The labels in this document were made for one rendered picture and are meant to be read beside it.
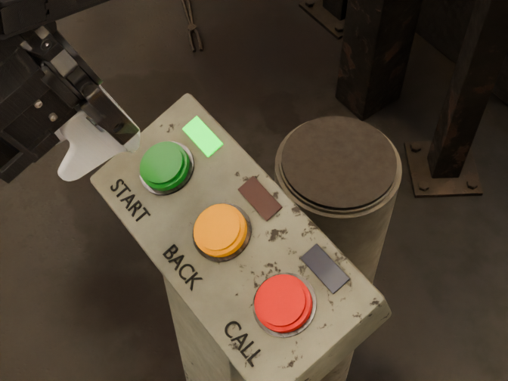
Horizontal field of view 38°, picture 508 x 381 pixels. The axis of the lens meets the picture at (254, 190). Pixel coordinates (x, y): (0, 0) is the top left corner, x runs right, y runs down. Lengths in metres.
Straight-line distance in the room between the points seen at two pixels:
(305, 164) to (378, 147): 0.07
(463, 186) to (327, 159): 0.68
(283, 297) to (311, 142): 0.23
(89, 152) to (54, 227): 0.82
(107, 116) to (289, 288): 0.18
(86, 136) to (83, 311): 0.76
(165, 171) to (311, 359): 0.18
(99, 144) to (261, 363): 0.19
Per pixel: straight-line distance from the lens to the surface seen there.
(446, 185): 1.34
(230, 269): 0.54
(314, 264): 0.52
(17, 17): 0.39
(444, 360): 1.19
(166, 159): 0.58
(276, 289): 0.51
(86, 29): 1.62
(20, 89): 0.41
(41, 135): 0.44
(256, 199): 0.55
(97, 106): 0.43
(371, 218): 0.68
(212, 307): 0.54
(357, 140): 0.71
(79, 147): 0.48
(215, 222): 0.54
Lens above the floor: 1.07
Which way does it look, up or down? 55 degrees down
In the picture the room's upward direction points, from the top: straight up
